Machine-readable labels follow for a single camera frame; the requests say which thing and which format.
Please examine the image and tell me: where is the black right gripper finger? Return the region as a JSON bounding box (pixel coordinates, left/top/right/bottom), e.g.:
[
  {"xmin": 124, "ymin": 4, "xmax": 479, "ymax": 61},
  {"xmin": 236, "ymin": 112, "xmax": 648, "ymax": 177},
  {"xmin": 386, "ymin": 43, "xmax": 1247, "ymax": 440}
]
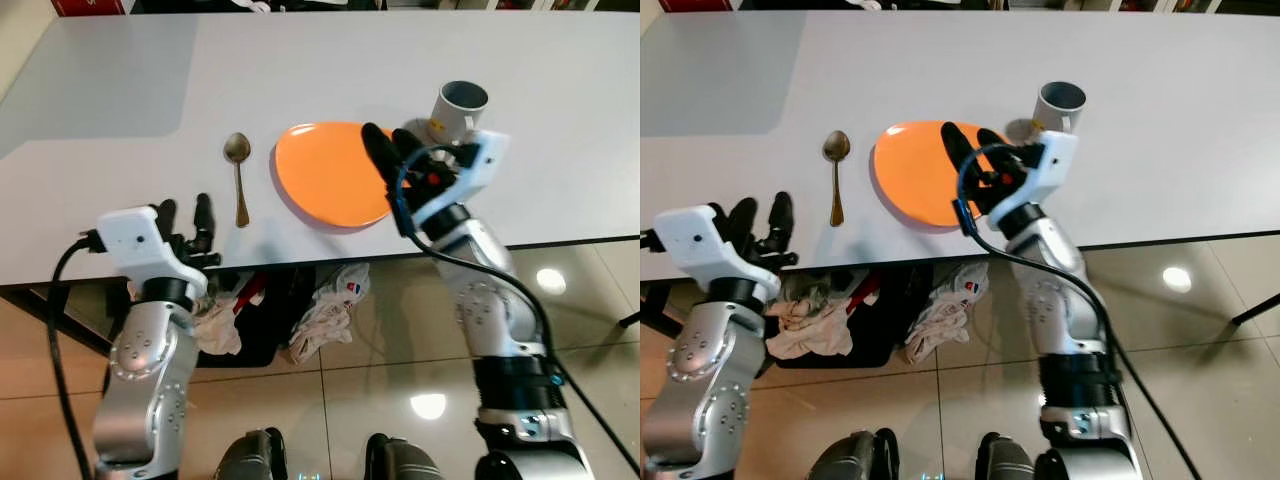
[
  {"xmin": 361, "ymin": 121, "xmax": 402, "ymax": 187},
  {"xmin": 976, "ymin": 127, "xmax": 1014, "ymax": 164},
  {"xmin": 393, "ymin": 127, "xmax": 428, "ymax": 167},
  {"xmin": 940, "ymin": 121, "xmax": 979, "ymax": 182}
]

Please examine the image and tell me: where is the orange round plate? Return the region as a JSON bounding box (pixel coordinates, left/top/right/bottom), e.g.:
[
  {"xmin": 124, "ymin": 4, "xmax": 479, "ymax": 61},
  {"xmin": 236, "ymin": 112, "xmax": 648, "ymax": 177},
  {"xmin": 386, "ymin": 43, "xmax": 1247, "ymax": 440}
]
[
  {"xmin": 871, "ymin": 120, "xmax": 988, "ymax": 230},
  {"xmin": 274, "ymin": 121, "xmax": 402, "ymax": 230}
]

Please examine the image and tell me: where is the white cylindrical cup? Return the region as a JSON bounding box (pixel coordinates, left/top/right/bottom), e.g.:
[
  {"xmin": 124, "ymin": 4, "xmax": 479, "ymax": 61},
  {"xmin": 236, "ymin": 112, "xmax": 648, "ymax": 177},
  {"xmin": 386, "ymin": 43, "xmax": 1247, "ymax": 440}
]
[
  {"xmin": 1029, "ymin": 80, "xmax": 1088, "ymax": 138},
  {"xmin": 429, "ymin": 80, "xmax": 491, "ymax": 148}
]

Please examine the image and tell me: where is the beige crumpled cloth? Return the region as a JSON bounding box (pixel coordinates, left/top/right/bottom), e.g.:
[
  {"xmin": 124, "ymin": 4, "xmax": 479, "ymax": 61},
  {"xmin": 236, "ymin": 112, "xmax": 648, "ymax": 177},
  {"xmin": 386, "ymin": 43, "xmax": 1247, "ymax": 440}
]
[
  {"xmin": 764, "ymin": 274, "xmax": 852, "ymax": 360},
  {"xmin": 189, "ymin": 294, "xmax": 244, "ymax": 358}
]

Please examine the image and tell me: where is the bronze metal spoon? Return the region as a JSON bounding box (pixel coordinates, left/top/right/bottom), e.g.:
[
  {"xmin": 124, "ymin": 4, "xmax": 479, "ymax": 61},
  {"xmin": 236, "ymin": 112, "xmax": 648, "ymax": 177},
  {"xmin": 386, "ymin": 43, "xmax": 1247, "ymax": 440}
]
[
  {"xmin": 222, "ymin": 131, "xmax": 254, "ymax": 230},
  {"xmin": 821, "ymin": 129, "xmax": 853, "ymax": 228}
]

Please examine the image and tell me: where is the dark table leg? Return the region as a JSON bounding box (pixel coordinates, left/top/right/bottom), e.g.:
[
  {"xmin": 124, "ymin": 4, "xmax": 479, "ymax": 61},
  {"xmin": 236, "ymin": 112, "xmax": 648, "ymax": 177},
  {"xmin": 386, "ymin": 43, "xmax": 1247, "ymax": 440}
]
[
  {"xmin": 0, "ymin": 287, "xmax": 114, "ymax": 357},
  {"xmin": 640, "ymin": 278, "xmax": 693, "ymax": 333},
  {"xmin": 1231, "ymin": 292, "xmax": 1280, "ymax": 327}
]

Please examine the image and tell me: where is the white printed crumpled cloth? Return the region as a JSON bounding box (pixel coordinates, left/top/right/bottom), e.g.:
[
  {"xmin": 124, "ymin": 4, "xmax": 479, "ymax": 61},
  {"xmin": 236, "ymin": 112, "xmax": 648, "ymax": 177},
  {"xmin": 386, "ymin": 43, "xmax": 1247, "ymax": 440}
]
[
  {"xmin": 289, "ymin": 264, "xmax": 372, "ymax": 364},
  {"xmin": 904, "ymin": 261, "xmax": 990, "ymax": 364}
]

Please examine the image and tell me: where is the dark left robot foot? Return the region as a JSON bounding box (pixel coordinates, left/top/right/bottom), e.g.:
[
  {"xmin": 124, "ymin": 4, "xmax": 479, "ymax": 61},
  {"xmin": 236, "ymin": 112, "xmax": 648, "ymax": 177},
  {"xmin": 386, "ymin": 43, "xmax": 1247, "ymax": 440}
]
[
  {"xmin": 804, "ymin": 427, "xmax": 900, "ymax": 480},
  {"xmin": 211, "ymin": 427, "xmax": 290, "ymax": 480}
]

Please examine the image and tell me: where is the dark robot foot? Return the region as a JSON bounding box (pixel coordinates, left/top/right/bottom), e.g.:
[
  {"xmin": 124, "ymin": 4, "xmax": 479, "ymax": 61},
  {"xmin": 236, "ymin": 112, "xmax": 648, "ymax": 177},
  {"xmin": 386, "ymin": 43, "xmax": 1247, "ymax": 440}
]
[
  {"xmin": 211, "ymin": 427, "xmax": 290, "ymax": 480},
  {"xmin": 362, "ymin": 432, "xmax": 445, "ymax": 480},
  {"xmin": 804, "ymin": 427, "xmax": 900, "ymax": 480},
  {"xmin": 974, "ymin": 431, "xmax": 1038, "ymax": 480}
]

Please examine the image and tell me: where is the dark right robot foot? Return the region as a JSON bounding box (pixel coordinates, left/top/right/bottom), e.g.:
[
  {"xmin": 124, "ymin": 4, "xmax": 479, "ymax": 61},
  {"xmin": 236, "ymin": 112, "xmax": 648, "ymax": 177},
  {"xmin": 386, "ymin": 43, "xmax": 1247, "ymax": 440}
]
[
  {"xmin": 362, "ymin": 432, "xmax": 445, "ymax": 480},
  {"xmin": 974, "ymin": 431, "xmax": 1038, "ymax": 480}
]

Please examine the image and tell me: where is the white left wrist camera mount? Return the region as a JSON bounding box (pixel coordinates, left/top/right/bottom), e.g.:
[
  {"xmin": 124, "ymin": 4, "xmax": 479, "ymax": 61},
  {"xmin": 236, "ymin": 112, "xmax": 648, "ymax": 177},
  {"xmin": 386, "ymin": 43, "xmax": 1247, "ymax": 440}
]
[
  {"xmin": 651, "ymin": 204, "xmax": 770, "ymax": 288},
  {"xmin": 96, "ymin": 204, "xmax": 209, "ymax": 302}
]

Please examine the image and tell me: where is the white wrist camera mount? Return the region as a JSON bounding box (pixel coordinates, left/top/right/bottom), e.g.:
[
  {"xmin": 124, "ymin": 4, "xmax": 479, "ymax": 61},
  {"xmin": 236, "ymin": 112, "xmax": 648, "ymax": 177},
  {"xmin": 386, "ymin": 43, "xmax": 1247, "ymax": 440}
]
[
  {"xmin": 409, "ymin": 129, "xmax": 510, "ymax": 228},
  {"xmin": 651, "ymin": 204, "xmax": 770, "ymax": 288},
  {"xmin": 989, "ymin": 129, "xmax": 1080, "ymax": 225},
  {"xmin": 96, "ymin": 204, "xmax": 209, "ymax": 302}
]

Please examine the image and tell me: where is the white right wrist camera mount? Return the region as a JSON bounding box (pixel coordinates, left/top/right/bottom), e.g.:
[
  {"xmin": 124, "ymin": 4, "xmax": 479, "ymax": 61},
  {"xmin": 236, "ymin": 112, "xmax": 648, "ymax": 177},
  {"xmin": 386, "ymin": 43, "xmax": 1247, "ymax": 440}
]
[
  {"xmin": 409, "ymin": 129, "xmax": 510, "ymax": 228},
  {"xmin": 989, "ymin": 129, "xmax": 1080, "ymax": 225}
]

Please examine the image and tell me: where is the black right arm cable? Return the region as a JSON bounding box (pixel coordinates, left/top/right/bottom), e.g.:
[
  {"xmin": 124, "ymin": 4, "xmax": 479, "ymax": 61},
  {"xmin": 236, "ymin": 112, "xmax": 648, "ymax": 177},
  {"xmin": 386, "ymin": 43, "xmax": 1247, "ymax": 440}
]
[
  {"xmin": 389, "ymin": 144, "xmax": 641, "ymax": 477},
  {"xmin": 954, "ymin": 144, "xmax": 1204, "ymax": 480}
]

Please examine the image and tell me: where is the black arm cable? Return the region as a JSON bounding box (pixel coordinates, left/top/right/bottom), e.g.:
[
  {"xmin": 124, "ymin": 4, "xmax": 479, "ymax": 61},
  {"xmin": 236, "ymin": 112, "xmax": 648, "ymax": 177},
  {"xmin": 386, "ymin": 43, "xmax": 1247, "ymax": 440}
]
[
  {"xmin": 44, "ymin": 231, "xmax": 107, "ymax": 480},
  {"xmin": 954, "ymin": 144, "xmax": 1204, "ymax": 480},
  {"xmin": 389, "ymin": 144, "xmax": 641, "ymax": 477}
]

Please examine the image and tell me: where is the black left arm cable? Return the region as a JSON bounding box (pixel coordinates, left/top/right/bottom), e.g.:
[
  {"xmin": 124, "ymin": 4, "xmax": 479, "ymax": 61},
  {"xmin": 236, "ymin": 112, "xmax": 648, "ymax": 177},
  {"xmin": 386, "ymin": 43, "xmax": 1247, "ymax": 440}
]
[{"xmin": 44, "ymin": 231, "xmax": 107, "ymax": 480}]

